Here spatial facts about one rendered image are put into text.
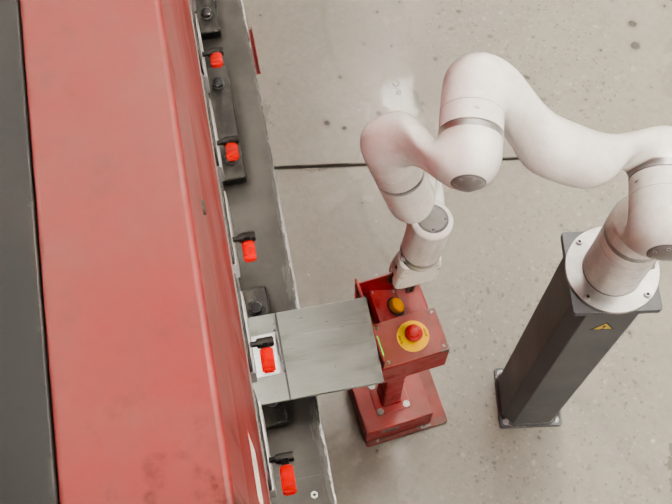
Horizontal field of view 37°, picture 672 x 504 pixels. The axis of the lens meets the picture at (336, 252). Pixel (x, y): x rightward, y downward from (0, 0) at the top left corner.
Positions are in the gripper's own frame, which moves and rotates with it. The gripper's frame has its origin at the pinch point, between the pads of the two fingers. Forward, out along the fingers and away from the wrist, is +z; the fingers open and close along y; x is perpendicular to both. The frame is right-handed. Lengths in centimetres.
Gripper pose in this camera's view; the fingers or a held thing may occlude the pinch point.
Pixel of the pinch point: (408, 283)
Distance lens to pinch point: 217.7
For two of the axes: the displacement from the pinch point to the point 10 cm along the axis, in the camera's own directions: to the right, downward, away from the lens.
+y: 9.5, -2.4, 1.9
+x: -3.0, -8.8, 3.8
